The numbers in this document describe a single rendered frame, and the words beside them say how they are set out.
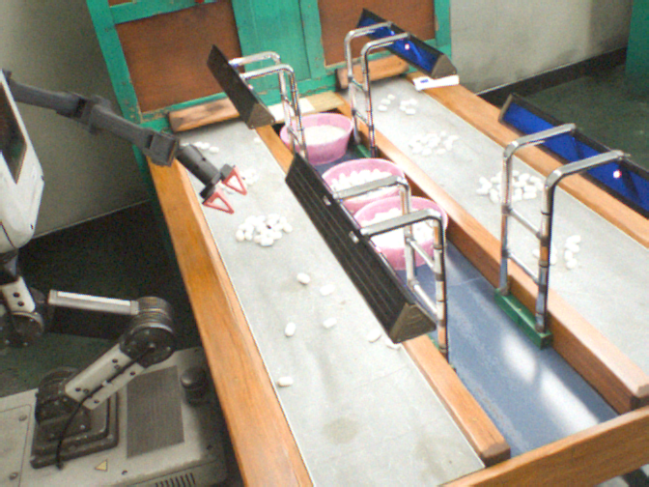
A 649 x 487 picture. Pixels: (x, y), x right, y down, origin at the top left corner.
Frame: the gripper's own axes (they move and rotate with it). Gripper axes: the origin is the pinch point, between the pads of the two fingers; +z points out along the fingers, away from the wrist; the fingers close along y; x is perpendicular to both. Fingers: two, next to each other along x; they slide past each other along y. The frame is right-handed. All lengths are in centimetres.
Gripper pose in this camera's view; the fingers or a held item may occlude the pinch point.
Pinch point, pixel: (238, 201)
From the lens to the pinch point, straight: 185.0
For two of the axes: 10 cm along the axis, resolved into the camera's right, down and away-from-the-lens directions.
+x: 6.4, -4.9, -5.9
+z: 7.1, 6.6, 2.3
